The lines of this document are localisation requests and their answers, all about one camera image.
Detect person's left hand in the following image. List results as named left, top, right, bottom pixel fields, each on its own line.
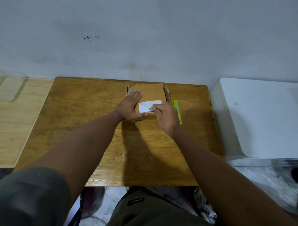
left=113, top=90, right=149, bottom=122

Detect person's right hand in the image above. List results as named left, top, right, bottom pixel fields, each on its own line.
left=151, top=103, right=181, bottom=137

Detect white paper label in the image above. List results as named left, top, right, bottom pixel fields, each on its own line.
left=138, top=100, right=162, bottom=113

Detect brown cardboard box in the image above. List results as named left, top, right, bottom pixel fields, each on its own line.
left=126, top=83, right=171, bottom=117

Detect person's left forearm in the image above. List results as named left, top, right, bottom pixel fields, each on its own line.
left=24, top=111, right=123, bottom=205

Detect person's right forearm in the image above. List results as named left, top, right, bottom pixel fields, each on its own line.
left=169, top=127, right=298, bottom=226

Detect green yellow utility knife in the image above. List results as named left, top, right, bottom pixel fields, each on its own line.
left=173, top=100, right=183, bottom=125

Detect olive trousers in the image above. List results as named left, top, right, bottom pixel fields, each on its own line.
left=107, top=186, right=217, bottom=226

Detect purple striped shoe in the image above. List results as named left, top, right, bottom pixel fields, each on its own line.
left=80, top=186, right=106, bottom=218

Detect white appliance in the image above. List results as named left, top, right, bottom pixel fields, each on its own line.
left=210, top=77, right=298, bottom=161

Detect crumpled printed paper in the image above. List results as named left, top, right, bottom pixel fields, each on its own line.
left=194, top=188, right=217, bottom=224

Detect light wooden table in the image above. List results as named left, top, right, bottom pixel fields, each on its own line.
left=0, top=77, right=54, bottom=168

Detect clear plastic container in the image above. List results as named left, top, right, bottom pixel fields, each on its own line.
left=0, top=70, right=29, bottom=103

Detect grey shirt sleeve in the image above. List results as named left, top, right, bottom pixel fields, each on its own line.
left=0, top=167, right=72, bottom=226

